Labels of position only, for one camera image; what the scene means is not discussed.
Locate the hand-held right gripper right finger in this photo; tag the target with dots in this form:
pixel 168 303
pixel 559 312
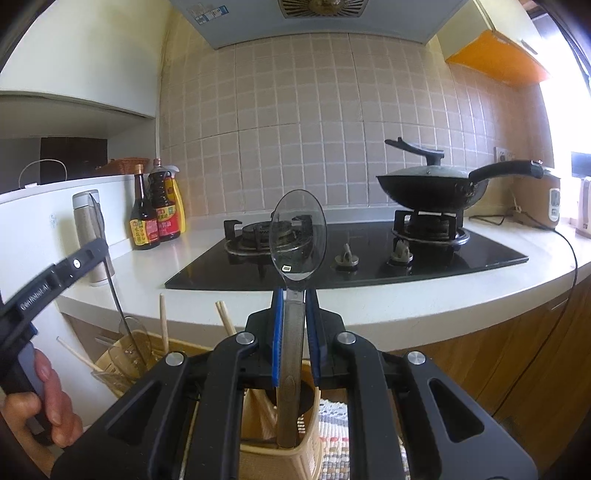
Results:
pixel 314 337

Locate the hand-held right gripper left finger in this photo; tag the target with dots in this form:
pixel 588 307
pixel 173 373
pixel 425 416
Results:
pixel 277 337

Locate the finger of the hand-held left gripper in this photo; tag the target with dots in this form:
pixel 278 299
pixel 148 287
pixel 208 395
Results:
pixel 90 258

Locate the yellow plastic utensil basket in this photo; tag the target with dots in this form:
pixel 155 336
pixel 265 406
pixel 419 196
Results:
pixel 309 443

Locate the large clear plastic spoon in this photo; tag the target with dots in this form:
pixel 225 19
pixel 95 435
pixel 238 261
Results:
pixel 298 230

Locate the person's left hand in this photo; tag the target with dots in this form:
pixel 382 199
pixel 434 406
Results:
pixel 55 392

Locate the grey thermos bottle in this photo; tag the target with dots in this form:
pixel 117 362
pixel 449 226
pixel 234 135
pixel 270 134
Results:
pixel 90 221

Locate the dark soy sauce bottle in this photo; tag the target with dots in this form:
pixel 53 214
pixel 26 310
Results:
pixel 144 230

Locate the black glass gas cooktop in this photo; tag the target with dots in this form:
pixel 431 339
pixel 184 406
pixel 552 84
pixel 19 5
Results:
pixel 369 274

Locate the grey stove knob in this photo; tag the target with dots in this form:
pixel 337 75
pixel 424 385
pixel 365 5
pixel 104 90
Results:
pixel 400 254
pixel 347 258

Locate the sauce bottle with red label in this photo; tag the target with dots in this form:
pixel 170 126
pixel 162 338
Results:
pixel 166 217

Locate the brown wicker basket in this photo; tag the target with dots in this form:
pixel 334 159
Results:
pixel 124 166

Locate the striped woven mat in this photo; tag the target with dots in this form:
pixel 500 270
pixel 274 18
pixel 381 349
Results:
pixel 334 438

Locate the dark box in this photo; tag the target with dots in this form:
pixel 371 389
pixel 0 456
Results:
pixel 69 157

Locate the yellow bottle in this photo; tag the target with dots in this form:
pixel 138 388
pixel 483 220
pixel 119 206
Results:
pixel 179 203

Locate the black burner grate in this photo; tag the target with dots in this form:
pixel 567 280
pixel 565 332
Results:
pixel 249 235
pixel 429 228

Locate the white kitchen countertop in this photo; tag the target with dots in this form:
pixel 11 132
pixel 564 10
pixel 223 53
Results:
pixel 415 300

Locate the white overhead cabinet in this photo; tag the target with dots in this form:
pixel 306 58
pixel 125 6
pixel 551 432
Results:
pixel 69 106

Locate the black wok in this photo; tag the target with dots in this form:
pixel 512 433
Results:
pixel 415 189

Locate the wooden kitchen cabinet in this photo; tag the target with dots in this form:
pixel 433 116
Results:
pixel 508 369

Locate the beige rice cooker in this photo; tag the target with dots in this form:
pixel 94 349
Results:
pixel 535 203

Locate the white appliance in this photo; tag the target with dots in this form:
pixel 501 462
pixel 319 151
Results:
pixel 585 207

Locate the grey range hood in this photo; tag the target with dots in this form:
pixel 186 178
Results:
pixel 323 23

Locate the wall power socket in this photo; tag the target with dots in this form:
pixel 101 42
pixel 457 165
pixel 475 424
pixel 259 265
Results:
pixel 504 154

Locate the orange wall cabinet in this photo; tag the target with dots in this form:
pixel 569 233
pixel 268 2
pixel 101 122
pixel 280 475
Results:
pixel 498 50

